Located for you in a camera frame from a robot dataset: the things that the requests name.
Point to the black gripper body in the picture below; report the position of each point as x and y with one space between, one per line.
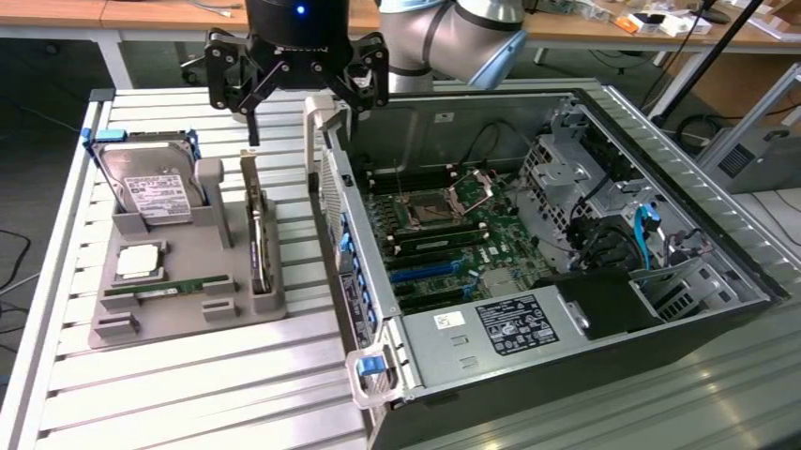
301 28

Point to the graphics card with metal bracket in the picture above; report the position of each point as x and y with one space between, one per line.
257 234

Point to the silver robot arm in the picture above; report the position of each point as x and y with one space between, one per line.
413 37

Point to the black office chair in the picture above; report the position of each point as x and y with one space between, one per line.
191 70

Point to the hard drive in blue caddy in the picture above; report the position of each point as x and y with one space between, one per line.
110 136

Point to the thin metal locking lever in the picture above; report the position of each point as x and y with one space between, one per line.
398 178

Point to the silver hard disk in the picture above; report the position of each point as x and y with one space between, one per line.
157 187

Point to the wooden desk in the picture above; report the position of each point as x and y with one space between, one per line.
595 30
63 11

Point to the metal socket cover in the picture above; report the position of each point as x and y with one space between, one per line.
473 192

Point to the CPU socket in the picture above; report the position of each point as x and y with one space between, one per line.
429 211

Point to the grey metal disk bay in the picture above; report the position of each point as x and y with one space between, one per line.
557 178

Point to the black RAM stick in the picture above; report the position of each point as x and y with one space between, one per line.
438 244

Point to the green motherboard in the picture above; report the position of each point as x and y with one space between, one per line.
494 234

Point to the grey parts rack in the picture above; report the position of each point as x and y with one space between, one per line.
182 262

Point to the small orange object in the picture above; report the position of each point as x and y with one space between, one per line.
627 23

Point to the silver CPU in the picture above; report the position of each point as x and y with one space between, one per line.
138 260

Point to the blue expansion slot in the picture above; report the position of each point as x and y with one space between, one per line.
422 273

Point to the green RAM stick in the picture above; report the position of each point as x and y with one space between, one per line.
169 287

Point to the white box with black top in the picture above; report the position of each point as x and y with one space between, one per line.
676 25

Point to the black tripod pole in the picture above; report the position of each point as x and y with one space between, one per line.
708 58

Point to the black round stand base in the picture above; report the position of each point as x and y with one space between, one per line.
713 14

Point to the grey power supply unit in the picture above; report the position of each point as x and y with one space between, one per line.
450 347

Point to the brown cardboard box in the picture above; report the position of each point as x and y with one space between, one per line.
783 23

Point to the grey metal cabinet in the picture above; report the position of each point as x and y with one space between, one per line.
769 159

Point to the open black PC case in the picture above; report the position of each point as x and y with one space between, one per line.
564 375

